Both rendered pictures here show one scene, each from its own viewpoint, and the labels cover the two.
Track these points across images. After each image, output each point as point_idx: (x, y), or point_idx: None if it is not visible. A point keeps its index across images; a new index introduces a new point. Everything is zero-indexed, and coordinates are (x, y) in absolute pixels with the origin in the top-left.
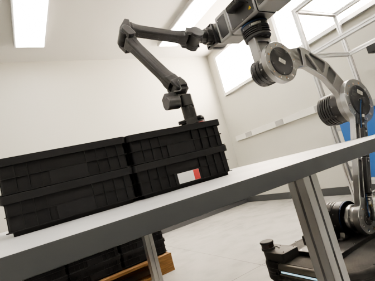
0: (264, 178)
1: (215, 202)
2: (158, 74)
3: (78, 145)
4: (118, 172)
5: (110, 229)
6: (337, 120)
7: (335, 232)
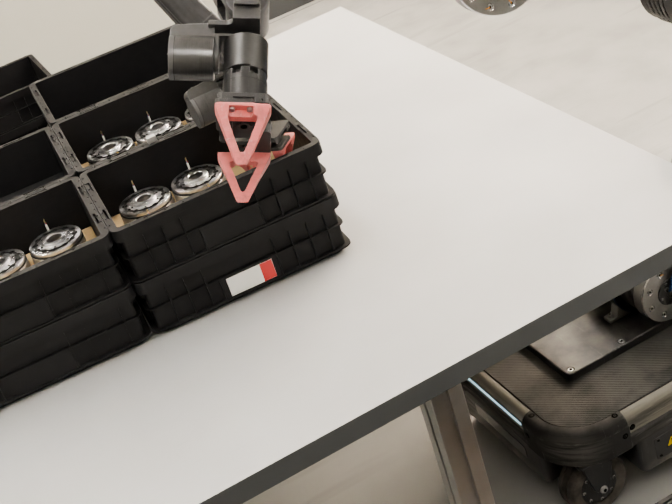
0: (334, 436)
1: (253, 489)
2: (170, 16)
3: (25, 275)
4: (106, 304)
5: None
6: None
7: None
